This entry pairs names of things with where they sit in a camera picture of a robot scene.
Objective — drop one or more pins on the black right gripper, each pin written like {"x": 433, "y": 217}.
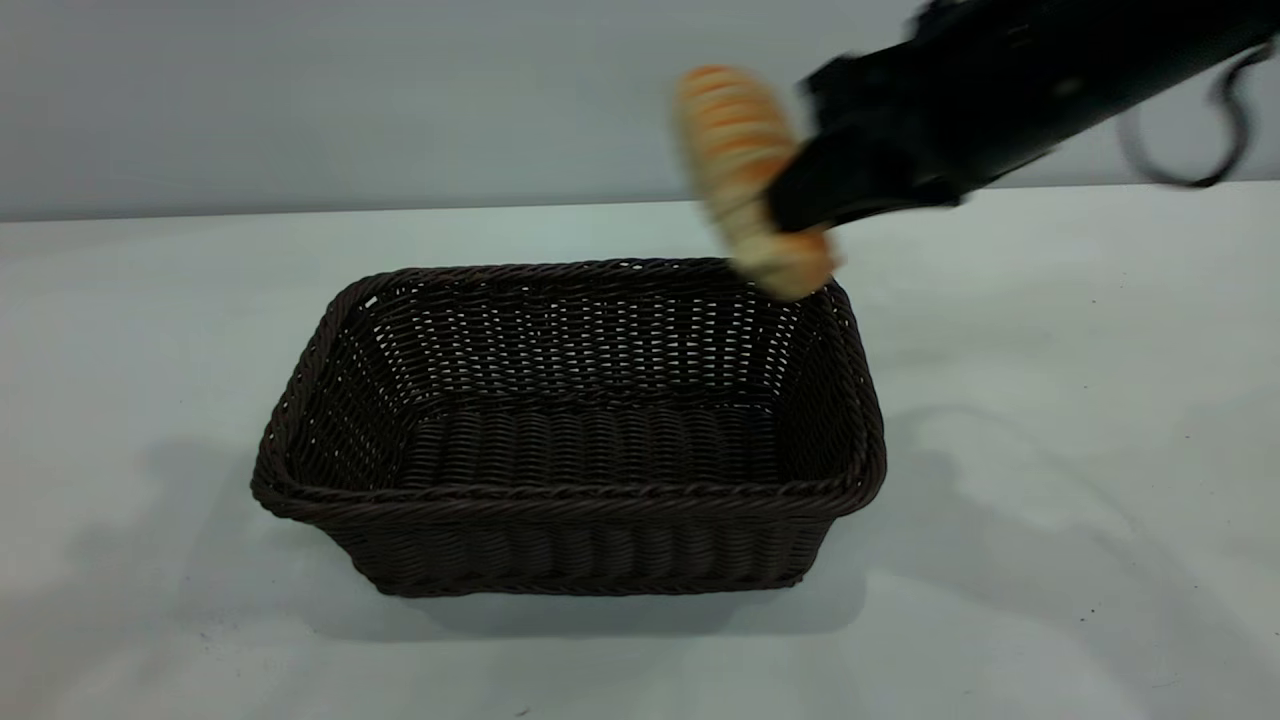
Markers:
{"x": 960, "y": 100}

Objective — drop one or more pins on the black woven wicker basket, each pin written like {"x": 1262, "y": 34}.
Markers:
{"x": 570, "y": 450}

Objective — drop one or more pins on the striped golden bread roll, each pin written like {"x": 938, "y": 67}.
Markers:
{"x": 740, "y": 160}

